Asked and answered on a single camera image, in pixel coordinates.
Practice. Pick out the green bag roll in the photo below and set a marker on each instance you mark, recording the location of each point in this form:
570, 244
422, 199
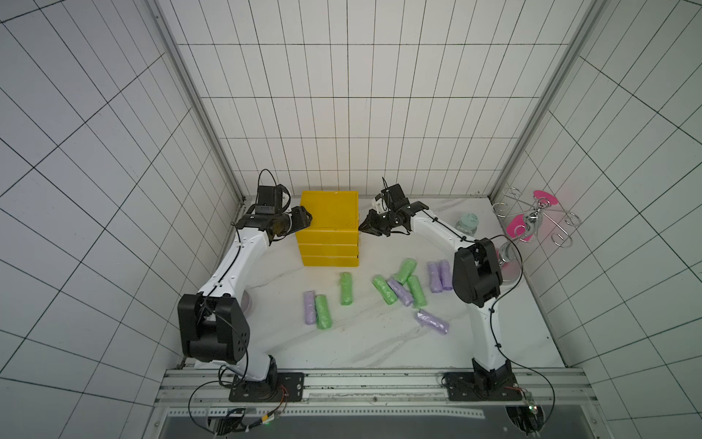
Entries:
323, 316
384, 289
415, 288
346, 286
406, 270

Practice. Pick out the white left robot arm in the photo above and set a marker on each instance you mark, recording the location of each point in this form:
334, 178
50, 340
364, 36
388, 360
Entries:
212, 322

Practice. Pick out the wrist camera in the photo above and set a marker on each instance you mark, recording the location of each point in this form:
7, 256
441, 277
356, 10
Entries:
272, 200
391, 198

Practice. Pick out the purple bag roll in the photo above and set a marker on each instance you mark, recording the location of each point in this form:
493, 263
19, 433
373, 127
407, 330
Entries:
446, 275
435, 280
405, 297
428, 320
309, 307

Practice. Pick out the chrome cup holder stand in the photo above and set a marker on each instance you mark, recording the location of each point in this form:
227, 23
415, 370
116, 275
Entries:
563, 225

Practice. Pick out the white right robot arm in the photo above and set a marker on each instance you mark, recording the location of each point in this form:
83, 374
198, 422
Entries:
476, 279

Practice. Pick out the green glass jar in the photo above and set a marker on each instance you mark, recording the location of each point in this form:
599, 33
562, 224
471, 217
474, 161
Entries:
468, 224

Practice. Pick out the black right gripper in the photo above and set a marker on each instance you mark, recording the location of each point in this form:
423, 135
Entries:
381, 222

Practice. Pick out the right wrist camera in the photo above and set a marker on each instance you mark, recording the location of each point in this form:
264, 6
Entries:
391, 198

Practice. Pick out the pink cup upper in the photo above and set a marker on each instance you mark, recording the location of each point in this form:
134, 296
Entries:
544, 198

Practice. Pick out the pink cup on stand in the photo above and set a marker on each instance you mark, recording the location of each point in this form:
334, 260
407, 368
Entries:
520, 228

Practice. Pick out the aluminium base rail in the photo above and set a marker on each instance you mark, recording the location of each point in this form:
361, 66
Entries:
376, 387

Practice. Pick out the yellow plastic drawer cabinet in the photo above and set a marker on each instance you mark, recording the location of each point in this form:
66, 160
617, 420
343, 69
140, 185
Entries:
332, 240

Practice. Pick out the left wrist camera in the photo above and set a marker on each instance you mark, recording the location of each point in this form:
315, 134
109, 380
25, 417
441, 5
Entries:
272, 200

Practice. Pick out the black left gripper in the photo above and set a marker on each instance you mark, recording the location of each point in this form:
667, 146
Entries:
302, 215

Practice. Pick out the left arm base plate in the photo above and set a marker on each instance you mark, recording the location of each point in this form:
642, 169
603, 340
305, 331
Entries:
266, 387

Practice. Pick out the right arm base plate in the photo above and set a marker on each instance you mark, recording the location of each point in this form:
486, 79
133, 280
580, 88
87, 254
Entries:
466, 386

